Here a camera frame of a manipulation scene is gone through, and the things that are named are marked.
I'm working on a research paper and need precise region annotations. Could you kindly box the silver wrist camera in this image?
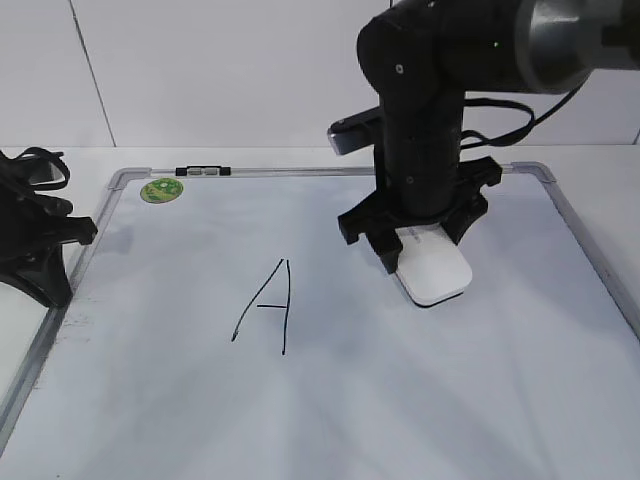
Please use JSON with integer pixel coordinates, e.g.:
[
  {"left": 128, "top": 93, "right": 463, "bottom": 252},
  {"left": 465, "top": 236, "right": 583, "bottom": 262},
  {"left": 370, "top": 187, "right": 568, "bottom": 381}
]
[{"left": 327, "top": 107, "right": 383, "bottom": 156}]

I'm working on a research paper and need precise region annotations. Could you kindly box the white board with grey frame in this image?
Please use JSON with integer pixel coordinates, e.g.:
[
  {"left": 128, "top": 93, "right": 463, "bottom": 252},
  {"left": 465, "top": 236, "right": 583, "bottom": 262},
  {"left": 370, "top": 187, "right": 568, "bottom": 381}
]
[{"left": 1, "top": 164, "right": 639, "bottom": 479}]

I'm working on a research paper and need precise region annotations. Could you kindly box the black and grey frame clip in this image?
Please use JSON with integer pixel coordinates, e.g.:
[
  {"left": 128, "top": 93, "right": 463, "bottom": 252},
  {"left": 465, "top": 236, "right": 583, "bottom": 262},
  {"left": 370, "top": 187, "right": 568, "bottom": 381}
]
[{"left": 175, "top": 166, "right": 232, "bottom": 177}]

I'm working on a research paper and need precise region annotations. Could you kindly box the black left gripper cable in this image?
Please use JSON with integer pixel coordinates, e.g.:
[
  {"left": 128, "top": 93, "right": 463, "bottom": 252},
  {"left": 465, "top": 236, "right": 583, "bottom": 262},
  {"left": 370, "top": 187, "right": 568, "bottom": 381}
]
[{"left": 4, "top": 146, "right": 72, "bottom": 191}]

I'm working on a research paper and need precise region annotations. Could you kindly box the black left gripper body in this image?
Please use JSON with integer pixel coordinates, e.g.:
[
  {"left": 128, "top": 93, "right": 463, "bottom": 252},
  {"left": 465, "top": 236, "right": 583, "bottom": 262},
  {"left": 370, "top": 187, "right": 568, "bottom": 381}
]
[{"left": 1, "top": 149, "right": 98, "bottom": 261}]

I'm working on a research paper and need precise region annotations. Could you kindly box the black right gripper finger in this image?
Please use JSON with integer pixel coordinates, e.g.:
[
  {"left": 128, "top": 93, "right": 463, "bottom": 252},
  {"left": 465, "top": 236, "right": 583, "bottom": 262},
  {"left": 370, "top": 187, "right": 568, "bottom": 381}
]
[
  {"left": 442, "top": 202, "right": 488, "bottom": 245},
  {"left": 366, "top": 229, "right": 403, "bottom": 274}
]

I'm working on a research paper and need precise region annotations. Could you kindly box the round green magnet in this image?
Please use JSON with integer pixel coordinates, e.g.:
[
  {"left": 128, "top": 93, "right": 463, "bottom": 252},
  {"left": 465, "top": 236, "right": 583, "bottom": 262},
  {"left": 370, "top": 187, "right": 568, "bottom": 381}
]
[{"left": 140, "top": 178, "right": 184, "bottom": 205}]

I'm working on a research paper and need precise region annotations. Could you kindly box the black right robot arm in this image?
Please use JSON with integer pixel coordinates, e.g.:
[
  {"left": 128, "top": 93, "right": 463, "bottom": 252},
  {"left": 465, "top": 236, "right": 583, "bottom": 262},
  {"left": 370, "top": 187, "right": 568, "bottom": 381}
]
[{"left": 327, "top": 1, "right": 639, "bottom": 273}]

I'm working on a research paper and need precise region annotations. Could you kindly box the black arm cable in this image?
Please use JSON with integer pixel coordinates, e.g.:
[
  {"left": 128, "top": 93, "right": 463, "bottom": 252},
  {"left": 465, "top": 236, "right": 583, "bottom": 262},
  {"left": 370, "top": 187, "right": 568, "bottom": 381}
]
[{"left": 458, "top": 74, "right": 591, "bottom": 149}]

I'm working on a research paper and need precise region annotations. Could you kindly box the white eraser with black felt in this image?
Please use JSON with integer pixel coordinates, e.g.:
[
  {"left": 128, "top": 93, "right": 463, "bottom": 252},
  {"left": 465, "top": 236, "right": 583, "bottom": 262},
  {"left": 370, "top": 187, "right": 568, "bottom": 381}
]
[{"left": 395, "top": 225, "right": 473, "bottom": 308}]

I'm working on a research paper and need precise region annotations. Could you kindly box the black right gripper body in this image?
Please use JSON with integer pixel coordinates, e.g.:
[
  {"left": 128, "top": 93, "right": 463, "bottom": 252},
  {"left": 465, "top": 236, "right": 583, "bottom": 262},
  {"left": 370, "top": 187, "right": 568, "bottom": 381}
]
[{"left": 338, "top": 116, "right": 502, "bottom": 245}]

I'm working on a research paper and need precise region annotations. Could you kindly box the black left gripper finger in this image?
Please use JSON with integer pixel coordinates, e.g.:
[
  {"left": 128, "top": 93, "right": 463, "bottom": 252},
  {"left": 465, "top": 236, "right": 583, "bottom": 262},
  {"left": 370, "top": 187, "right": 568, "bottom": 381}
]
[{"left": 1, "top": 245, "right": 72, "bottom": 308}]

